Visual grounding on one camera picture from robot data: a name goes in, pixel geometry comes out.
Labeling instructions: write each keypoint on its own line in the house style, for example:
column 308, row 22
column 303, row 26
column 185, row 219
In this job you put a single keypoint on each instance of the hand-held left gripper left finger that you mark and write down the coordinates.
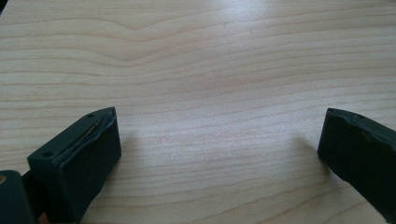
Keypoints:
column 79, row 158

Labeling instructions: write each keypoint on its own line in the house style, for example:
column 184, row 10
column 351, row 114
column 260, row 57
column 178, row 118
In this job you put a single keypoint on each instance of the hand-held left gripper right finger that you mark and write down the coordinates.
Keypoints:
column 361, row 152

